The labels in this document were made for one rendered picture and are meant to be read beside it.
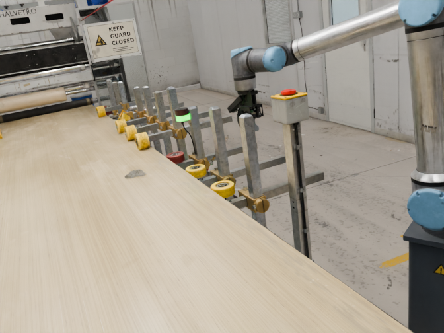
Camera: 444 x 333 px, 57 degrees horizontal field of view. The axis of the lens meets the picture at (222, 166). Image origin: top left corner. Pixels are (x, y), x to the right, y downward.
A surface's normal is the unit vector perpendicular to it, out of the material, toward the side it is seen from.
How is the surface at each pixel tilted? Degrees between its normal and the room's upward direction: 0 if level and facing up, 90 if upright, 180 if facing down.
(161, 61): 90
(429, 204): 95
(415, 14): 82
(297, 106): 90
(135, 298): 0
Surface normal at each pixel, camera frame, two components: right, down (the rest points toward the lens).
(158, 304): -0.15, -0.94
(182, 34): 0.35, 0.26
